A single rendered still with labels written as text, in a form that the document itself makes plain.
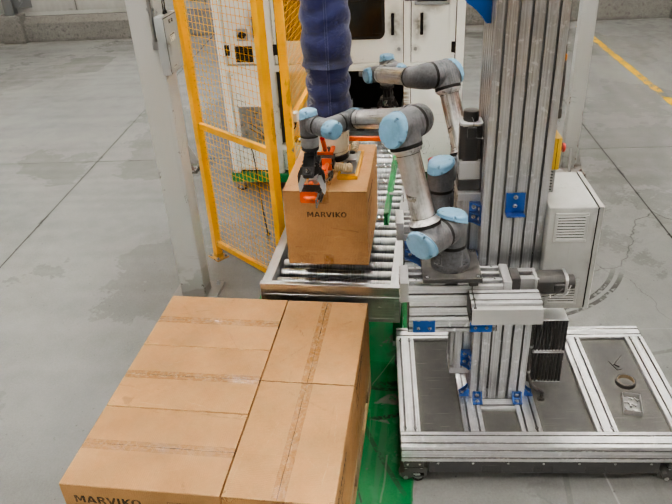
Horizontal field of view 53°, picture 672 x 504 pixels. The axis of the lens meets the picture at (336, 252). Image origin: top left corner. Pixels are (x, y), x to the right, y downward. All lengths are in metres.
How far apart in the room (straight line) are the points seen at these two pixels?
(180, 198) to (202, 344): 1.24
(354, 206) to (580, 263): 1.04
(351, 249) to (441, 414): 0.88
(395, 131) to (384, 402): 1.67
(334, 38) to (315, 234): 0.91
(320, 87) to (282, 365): 1.27
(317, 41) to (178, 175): 1.35
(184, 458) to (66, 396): 1.44
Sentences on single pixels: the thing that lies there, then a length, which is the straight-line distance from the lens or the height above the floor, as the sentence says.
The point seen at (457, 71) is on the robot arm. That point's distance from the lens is 3.06.
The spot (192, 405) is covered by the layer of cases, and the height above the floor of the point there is 0.54.
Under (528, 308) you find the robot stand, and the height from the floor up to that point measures 0.95.
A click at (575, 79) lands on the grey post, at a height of 0.81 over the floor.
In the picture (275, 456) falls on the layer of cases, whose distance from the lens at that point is 2.57.
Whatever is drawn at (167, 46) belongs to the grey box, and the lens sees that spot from 3.75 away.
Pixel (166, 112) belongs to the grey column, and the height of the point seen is 1.25.
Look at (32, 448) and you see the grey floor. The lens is 3.73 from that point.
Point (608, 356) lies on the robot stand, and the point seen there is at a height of 0.21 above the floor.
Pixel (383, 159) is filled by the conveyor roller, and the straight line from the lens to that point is 4.86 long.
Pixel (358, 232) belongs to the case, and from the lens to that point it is 3.21.
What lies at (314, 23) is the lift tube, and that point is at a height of 1.80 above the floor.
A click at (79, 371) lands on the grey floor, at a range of 4.09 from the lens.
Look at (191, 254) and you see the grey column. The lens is 4.27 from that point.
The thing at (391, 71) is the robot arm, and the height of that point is 1.57.
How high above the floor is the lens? 2.41
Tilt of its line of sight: 30 degrees down
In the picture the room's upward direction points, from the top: 3 degrees counter-clockwise
